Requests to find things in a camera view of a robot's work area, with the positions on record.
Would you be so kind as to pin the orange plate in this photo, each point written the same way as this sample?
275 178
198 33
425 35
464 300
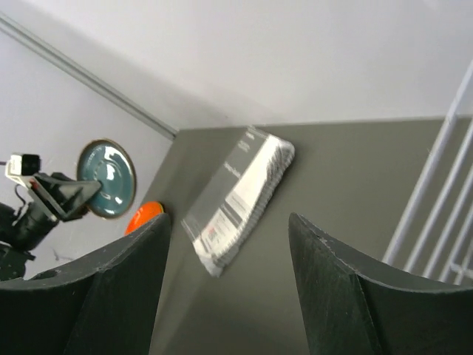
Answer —
143 215

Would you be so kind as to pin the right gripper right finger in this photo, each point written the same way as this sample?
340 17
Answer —
352 303

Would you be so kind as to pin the white wire dish rack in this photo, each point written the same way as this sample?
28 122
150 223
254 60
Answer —
419 191

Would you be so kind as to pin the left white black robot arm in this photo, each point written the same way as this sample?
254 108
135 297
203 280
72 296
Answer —
17 244

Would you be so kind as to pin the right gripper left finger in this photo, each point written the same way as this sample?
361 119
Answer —
105 302

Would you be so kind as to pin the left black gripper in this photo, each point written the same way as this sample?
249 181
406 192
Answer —
54 197

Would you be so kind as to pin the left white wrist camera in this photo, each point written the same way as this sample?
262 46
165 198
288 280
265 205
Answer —
21 167

